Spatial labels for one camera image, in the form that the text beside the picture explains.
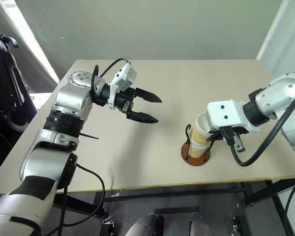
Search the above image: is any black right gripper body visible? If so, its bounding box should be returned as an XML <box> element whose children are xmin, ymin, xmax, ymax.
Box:
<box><xmin>212</xmin><ymin>126</ymin><xmax>249</xmax><ymax>153</ymax></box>

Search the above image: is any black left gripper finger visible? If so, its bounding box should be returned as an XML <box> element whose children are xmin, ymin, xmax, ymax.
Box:
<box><xmin>126</xmin><ymin>110</ymin><xmax>159</xmax><ymax>123</ymax></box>
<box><xmin>135</xmin><ymin>87</ymin><xmax>162</xmax><ymax>103</ymax></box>

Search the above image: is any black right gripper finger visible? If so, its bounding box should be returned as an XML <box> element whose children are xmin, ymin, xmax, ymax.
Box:
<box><xmin>206</xmin><ymin>132</ymin><xmax>223</xmax><ymax>143</ymax></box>

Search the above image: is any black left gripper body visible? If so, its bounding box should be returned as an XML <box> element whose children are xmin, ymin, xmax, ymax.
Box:
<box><xmin>115</xmin><ymin>87</ymin><xmax>138</xmax><ymax>116</ymax></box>

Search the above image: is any orange ripple paper cup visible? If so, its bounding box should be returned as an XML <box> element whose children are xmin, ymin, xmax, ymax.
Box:
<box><xmin>188</xmin><ymin>144</ymin><xmax>210</xmax><ymax>158</ymax></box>
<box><xmin>196</xmin><ymin>112</ymin><xmax>213</xmax><ymax>139</ymax></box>
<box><xmin>189</xmin><ymin>126</ymin><xmax>211</xmax><ymax>148</ymax></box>

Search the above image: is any brown round cup holder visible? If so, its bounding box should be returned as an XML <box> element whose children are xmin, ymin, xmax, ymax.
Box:
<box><xmin>181</xmin><ymin>124</ymin><xmax>215</xmax><ymax>167</ymax></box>

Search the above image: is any grey rounded shape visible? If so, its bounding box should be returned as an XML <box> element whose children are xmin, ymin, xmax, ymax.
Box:
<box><xmin>188</xmin><ymin>214</ymin><xmax>212</xmax><ymax>236</ymax></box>
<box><xmin>124</xmin><ymin>213</ymin><xmax>163</xmax><ymax>236</ymax></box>

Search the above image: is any white leaning board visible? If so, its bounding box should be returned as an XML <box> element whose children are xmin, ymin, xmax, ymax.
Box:
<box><xmin>0</xmin><ymin>0</ymin><xmax>61</xmax><ymax>94</ymax></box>

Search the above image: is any black bulky case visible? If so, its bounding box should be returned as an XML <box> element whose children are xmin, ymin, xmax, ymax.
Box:
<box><xmin>0</xmin><ymin>27</ymin><xmax>38</xmax><ymax>135</ymax></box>

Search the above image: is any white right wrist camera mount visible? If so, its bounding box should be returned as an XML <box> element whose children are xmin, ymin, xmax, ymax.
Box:
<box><xmin>206</xmin><ymin>99</ymin><xmax>259</xmax><ymax>135</ymax></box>

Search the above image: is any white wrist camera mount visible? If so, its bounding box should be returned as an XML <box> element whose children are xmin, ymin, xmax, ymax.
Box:
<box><xmin>206</xmin><ymin>99</ymin><xmax>259</xmax><ymax>135</ymax></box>
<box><xmin>107</xmin><ymin>62</ymin><xmax>138</xmax><ymax>110</ymax></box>

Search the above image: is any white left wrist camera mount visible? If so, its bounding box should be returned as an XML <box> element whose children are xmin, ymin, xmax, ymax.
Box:
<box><xmin>107</xmin><ymin>62</ymin><xmax>138</xmax><ymax>110</ymax></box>

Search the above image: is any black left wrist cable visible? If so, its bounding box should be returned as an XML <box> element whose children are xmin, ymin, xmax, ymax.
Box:
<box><xmin>89</xmin><ymin>58</ymin><xmax>132</xmax><ymax>105</ymax></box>

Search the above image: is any black cable tie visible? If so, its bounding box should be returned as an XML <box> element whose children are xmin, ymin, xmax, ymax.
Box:
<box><xmin>79</xmin><ymin>133</ymin><xmax>100</xmax><ymax>140</ymax></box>

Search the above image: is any black metal table frame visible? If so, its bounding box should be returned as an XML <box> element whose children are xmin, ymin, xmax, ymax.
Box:
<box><xmin>53</xmin><ymin>180</ymin><xmax>295</xmax><ymax>223</ymax></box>

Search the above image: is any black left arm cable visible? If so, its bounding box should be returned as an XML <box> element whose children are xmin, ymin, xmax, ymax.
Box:
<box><xmin>43</xmin><ymin>157</ymin><xmax>106</xmax><ymax>236</ymax></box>

